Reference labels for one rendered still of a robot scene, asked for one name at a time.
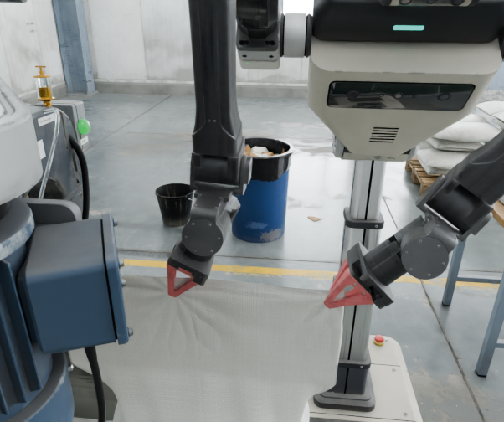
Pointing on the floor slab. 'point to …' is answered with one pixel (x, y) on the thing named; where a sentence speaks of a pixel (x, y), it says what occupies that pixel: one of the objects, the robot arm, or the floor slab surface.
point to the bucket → (175, 203)
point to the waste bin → (264, 193)
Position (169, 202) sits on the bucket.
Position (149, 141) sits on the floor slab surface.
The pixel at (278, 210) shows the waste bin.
